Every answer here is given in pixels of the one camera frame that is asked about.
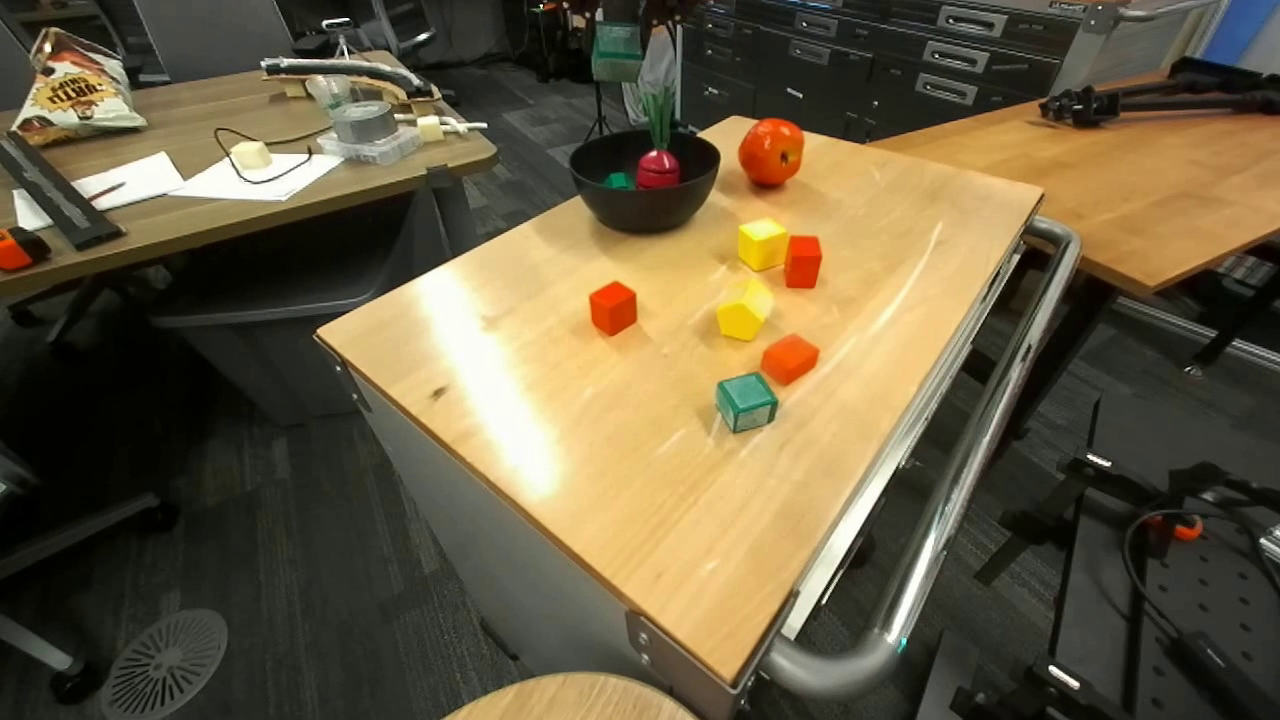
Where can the black bowl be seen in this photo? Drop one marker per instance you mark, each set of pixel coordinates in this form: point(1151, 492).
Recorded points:
point(646, 216)

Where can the dark office chair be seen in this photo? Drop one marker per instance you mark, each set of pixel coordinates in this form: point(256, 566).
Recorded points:
point(385, 25)

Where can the black camera stand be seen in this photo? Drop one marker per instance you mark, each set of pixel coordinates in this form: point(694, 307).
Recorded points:
point(1073, 533)

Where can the red radish toy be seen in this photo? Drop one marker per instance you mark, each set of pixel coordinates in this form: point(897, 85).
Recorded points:
point(656, 169)

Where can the grey office chair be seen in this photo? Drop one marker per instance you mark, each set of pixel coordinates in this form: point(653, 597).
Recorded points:
point(213, 33)

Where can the black tripod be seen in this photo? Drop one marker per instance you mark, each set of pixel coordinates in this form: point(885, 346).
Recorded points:
point(1134, 103)

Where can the round floor grille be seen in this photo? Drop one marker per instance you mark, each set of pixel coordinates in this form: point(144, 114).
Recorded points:
point(163, 667)

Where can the clear plastic container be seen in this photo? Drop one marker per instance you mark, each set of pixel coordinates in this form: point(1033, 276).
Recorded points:
point(360, 128)

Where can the yellow wooden cube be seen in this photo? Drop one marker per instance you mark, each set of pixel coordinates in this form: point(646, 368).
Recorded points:
point(741, 314)
point(763, 247)

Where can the long black bar device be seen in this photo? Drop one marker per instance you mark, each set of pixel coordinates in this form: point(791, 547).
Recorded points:
point(61, 200)

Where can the dark office chair base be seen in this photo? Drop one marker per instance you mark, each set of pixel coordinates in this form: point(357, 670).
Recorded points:
point(94, 527)

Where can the grey plastic bin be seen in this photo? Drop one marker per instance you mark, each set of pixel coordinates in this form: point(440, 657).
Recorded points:
point(1147, 43)

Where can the small white paper sheet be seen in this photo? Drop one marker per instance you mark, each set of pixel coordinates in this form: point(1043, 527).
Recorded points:
point(134, 180)

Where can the black perforated breadboard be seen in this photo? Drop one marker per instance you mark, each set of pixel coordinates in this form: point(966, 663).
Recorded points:
point(1227, 625)

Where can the white round puck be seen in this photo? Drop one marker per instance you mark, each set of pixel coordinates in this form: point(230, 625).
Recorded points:
point(249, 153)

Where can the round wooden stool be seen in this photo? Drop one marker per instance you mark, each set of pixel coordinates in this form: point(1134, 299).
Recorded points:
point(575, 703)

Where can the orange apple toy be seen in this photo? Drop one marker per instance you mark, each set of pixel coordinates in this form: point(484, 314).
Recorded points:
point(769, 153)

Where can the grey metal tool cart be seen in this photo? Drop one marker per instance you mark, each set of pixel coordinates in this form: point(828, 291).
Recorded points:
point(504, 562)

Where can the wooden workbench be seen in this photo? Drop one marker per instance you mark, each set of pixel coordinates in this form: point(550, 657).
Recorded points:
point(1161, 187)

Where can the small orange object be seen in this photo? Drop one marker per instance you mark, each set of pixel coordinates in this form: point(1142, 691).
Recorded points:
point(16, 252)

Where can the curved black white band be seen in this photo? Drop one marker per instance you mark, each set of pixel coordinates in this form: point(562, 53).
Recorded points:
point(333, 64)

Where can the large white paper sheet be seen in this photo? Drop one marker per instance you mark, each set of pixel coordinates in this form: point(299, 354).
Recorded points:
point(265, 180)

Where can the red-orange wooden cube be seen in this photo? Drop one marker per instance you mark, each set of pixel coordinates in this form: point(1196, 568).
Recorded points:
point(615, 311)
point(802, 262)

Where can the orange wooden cube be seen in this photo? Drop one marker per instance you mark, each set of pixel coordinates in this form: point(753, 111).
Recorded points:
point(791, 361)

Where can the green arched wooden block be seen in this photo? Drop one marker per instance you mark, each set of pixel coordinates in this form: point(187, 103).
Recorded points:
point(618, 180)

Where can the white power adapter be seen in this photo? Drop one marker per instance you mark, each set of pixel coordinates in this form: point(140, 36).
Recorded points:
point(435, 128)

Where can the chips bag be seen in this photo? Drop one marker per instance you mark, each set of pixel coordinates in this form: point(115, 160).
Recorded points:
point(72, 95)

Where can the wooden office desk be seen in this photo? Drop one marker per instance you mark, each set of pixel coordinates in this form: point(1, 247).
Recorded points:
point(202, 222)

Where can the black drawer cabinet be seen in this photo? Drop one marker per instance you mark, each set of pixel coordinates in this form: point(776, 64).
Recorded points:
point(865, 64)

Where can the blue panel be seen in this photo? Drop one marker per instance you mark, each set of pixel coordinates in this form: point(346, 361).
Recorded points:
point(1254, 25)

